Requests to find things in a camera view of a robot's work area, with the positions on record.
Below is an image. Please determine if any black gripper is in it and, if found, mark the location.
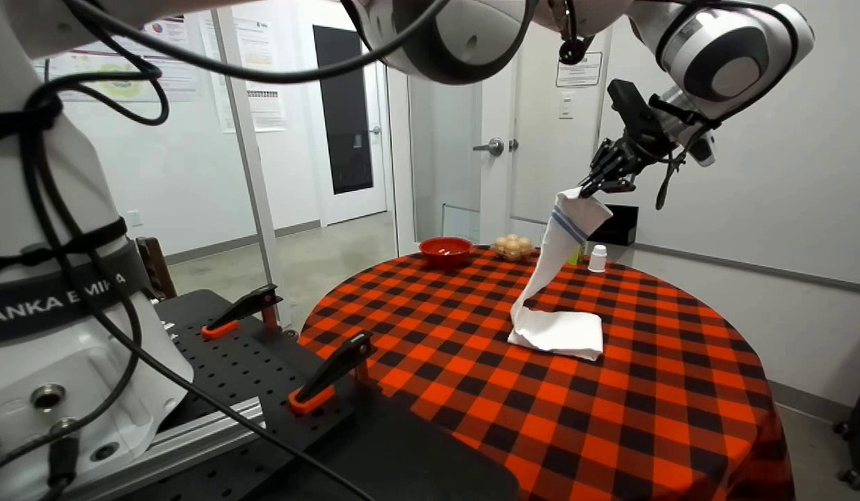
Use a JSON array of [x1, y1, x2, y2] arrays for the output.
[[573, 129, 679, 202]]

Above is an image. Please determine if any red black checkered tablecloth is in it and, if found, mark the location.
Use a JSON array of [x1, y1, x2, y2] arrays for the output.
[[298, 245, 797, 501]]

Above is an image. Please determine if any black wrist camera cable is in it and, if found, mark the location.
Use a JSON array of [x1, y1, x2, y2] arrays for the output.
[[650, 88, 720, 216]]

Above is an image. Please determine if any white metal post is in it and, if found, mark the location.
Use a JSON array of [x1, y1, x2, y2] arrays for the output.
[[209, 6, 283, 294]]

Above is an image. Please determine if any narrow white wall poster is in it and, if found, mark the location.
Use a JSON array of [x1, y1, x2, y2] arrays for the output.
[[230, 11, 291, 134]]

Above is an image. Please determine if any wide white wall poster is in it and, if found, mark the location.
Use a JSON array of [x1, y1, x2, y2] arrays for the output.
[[43, 47, 164, 106]]

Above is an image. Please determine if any black box on floor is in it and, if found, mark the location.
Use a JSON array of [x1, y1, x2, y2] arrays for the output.
[[589, 202, 643, 252]]

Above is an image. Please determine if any black door panel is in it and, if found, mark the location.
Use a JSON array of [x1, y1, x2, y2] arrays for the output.
[[312, 24, 376, 199]]

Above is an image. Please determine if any red bowl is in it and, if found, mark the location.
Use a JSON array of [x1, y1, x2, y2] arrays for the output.
[[416, 237, 475, 273]]

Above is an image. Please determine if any black perforated mounting board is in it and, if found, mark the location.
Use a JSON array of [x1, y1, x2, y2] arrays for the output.
[[118, 288, 522, 501]]

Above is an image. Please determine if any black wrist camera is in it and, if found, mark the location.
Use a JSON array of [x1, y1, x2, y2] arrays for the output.
[[603, 75, 679, 145]]

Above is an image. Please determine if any silver door handle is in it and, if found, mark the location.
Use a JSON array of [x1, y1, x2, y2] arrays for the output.
[[470, 136, 509, 159]]

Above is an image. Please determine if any black clamp with orange tips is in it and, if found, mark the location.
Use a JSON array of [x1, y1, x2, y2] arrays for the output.
[[198, 282, 287, 345], [283, 330, 376, 419]]

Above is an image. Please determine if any brown wooden object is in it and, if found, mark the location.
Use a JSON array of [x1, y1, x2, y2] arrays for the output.
[[134, 234, 177, 302]]

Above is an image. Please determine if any white cloth with blue stripes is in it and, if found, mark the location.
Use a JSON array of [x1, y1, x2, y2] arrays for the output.
[[504, 186, 615, 366]]

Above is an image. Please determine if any white wall sign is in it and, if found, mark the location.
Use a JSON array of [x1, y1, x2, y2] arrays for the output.
[[553, 47, 605, 92]]

